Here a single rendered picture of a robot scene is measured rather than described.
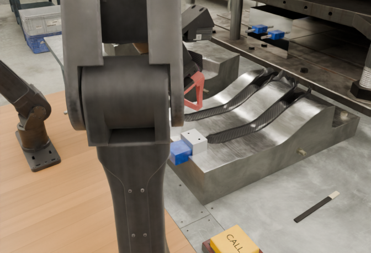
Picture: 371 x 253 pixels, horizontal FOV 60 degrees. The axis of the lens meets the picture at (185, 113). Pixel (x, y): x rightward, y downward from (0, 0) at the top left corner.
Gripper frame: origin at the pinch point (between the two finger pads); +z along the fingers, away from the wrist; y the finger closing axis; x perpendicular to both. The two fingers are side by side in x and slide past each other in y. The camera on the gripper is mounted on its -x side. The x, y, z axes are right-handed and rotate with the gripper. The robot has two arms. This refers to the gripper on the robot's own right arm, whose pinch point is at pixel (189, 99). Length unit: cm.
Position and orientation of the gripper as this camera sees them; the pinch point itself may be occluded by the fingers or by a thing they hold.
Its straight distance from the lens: 63.0
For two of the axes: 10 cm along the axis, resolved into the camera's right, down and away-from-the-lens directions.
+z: 4.2, 6.2, 6.6
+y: -5.1, -4.4, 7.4
